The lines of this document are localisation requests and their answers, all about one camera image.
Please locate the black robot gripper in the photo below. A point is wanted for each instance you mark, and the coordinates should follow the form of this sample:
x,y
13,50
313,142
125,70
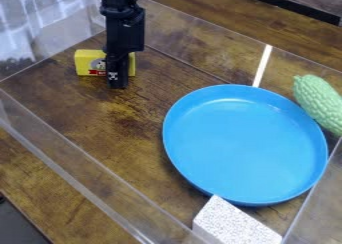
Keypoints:
x,y
125,25

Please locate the yellow butter block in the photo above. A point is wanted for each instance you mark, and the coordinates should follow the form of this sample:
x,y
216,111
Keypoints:
x,y
90,62

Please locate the blue round tray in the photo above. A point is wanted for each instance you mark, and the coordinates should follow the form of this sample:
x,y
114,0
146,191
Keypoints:
x,y
245,144

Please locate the white speckled foam block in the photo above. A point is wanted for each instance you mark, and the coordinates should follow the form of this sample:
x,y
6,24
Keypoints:
x,y
224,224

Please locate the green bitter gourd toy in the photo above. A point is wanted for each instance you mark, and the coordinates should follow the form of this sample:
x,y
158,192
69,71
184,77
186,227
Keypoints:
x,y
321,101

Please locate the clear acrylic enclosure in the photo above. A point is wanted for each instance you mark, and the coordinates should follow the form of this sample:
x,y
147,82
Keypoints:
x,y
83,164

